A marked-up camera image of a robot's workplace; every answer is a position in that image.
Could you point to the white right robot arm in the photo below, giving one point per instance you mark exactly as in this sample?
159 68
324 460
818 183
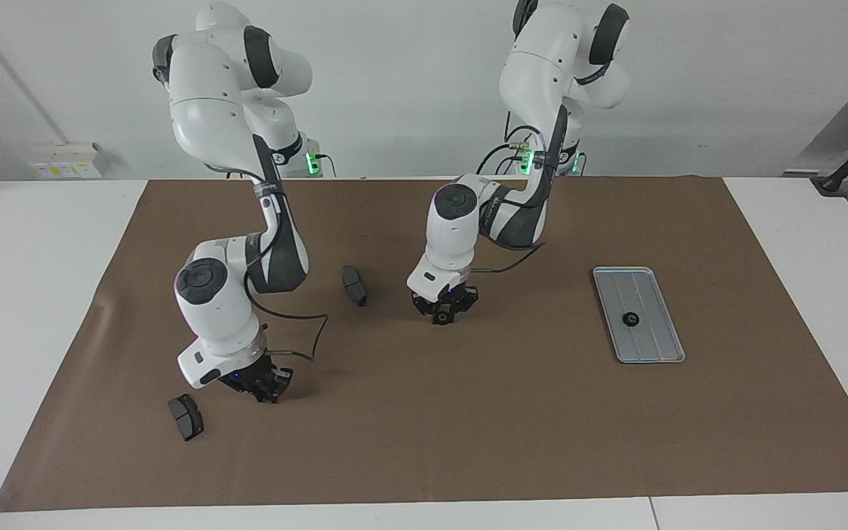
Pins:
218 309

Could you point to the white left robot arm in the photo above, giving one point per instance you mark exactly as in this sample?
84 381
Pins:
453 235

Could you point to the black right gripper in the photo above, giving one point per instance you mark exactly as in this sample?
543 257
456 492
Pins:
258 375

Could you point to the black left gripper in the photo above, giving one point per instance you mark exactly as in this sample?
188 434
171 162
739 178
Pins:
442 300

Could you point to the brown paper table mat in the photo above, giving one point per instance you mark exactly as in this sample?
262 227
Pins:
468 405

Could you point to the white wall socket box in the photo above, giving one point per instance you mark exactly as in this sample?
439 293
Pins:
63 162

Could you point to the dark grey brake pad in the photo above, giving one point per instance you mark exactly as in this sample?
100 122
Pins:
354 285
187 418

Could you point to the silver metal tray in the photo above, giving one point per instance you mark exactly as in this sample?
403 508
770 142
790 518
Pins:
652 346

